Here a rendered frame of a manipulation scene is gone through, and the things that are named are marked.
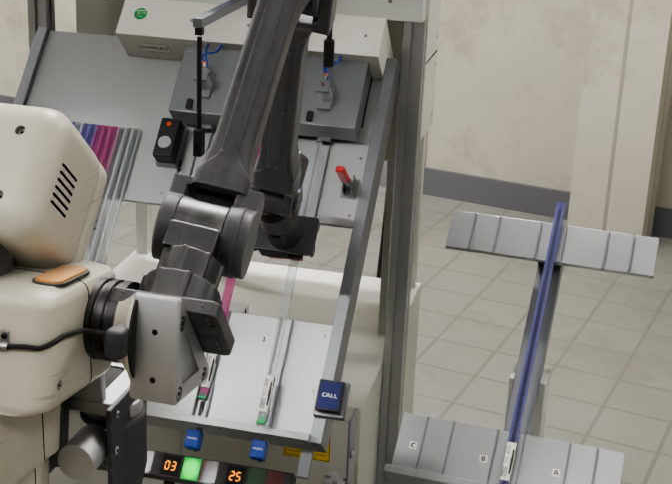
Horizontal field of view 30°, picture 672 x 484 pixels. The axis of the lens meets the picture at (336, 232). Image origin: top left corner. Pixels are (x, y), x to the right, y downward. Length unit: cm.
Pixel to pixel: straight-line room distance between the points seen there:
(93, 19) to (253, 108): 123
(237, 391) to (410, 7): 74
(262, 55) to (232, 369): 77
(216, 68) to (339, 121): 25
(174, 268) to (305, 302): 150
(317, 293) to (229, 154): 146
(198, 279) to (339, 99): 95
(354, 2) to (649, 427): 187
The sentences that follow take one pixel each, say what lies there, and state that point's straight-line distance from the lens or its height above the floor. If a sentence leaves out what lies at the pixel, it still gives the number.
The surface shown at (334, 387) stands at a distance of 200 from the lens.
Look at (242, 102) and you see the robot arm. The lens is 143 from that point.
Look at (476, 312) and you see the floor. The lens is 436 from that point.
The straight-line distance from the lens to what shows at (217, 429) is 207.
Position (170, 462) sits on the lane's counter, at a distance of 209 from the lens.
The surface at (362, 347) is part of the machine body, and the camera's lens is 258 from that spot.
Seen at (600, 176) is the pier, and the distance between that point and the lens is 504.
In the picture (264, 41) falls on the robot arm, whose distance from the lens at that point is 146.
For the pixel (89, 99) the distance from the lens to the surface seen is 238.
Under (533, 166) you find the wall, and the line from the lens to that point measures 537.
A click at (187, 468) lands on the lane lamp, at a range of 208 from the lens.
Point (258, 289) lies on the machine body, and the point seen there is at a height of 62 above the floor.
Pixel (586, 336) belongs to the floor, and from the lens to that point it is 427.
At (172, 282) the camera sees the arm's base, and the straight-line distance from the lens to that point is 129.
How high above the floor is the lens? 172
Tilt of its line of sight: 20 degrees down
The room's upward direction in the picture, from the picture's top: 3 degrees clockwise
